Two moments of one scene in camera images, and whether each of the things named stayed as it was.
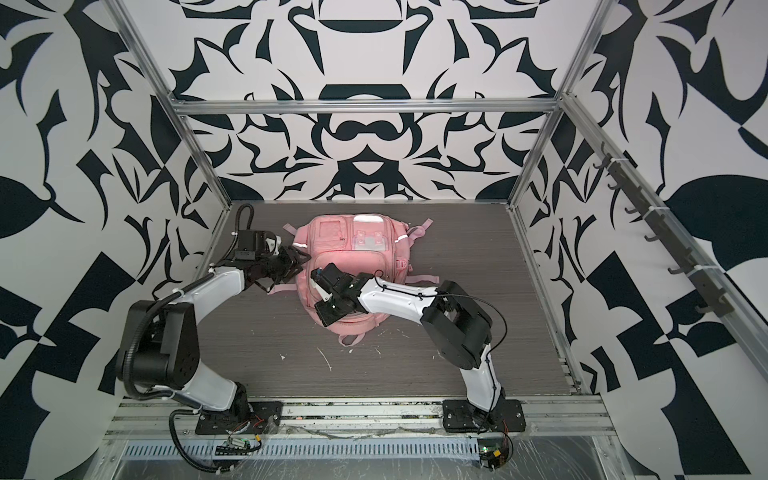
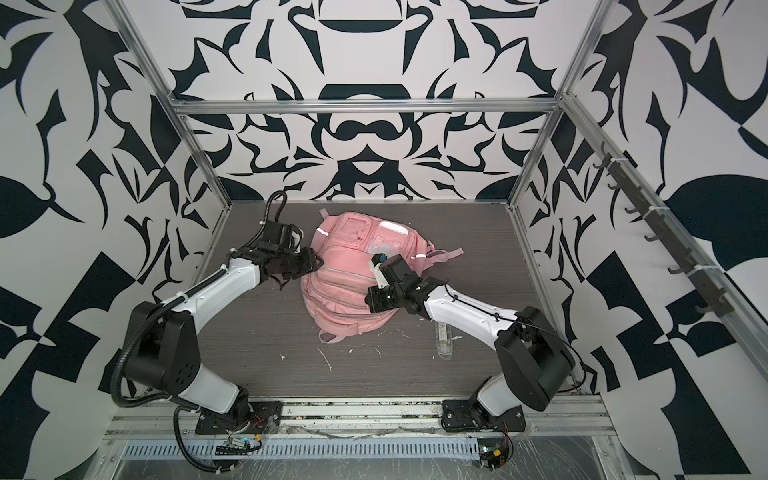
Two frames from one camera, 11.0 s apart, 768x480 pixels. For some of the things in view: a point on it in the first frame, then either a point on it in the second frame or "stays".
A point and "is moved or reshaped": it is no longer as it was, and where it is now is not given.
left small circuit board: x=236 y=446 stays
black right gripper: x=326 y=317 → x=375 y=301
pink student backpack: x=371 y=245 is moved or reshaped
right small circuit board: x=493 y=452 stays
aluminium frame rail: x=459 y=419 stays
